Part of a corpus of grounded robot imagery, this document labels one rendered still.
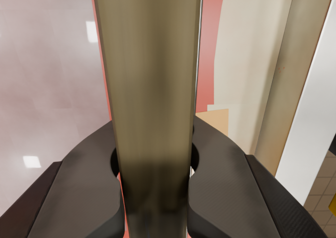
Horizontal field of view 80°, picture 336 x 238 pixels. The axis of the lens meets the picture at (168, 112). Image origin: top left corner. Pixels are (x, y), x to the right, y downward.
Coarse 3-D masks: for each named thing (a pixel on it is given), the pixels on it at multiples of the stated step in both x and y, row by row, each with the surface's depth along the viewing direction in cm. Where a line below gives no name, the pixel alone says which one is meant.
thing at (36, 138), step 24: (0, 120) 17; (24, 120) 17; (48, 120) 18; (72, 120) 18; (96, 120) 18; (0, 144) 18; (24, 144) 19; (48, 144) 19; (72, 144) 19; (0, 168) 20; (24, 168) 20; (0, 192) 21; (0, 216) 23
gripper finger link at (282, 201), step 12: (252, 156) 9; (252, 168) 8; (264, 168) 8; (264, 180) 8; (276, 180) 8; (264, 192) 7; (276, 192) 7; (288, 192) 7; (276, 204) 7; (288, 204) 7; (300, 204) 7; (276, 216) 6; (288, 216) 6; (300, 216) 6; (276, 228) 6; (288, 228) 6; (300, 228) 6; (312, 228) 6
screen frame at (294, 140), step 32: (320, 0) 12; (288, 32) 15; (320, 32) 12; (288, 64) 15; (320, 64) 13; (288, 96) 15; (320, 96) 14; (288, 128) 15; (320, 128) 15; (288, 160) 16; (320, 160) 16
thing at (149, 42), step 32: (96, 0) 5; (128, 0) 5; (160, 0) 5; (192, 0) 5; (128, 32) 6; (160, 32) 6; (192, 32) 6; (128, 64) 6; (160, 64) 6; (192, 64) 6; (128, 96) 6; (160, 96) 6; (192, 96) 7; (128, 128) 7; (160, 128) 7; (192, 128) 8; (128, 160) 8; (160, 160) 8; (128, 192) 8; (160, 192) 8; (128, 224) 10; (160, 224) 9
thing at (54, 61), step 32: (0, 0) 13; (32, 0) 14; (64, 0) 14; (0, 32) 14; (32, 32) 14; (64, 32) 14; (96, 32) 15; (0, 64) 15; (32, 64) 15; (64, 64) 16; (96, 64) 16; (0, 96) 16; (32, 96) 17; (64, 96) 17; (96, 96) 17
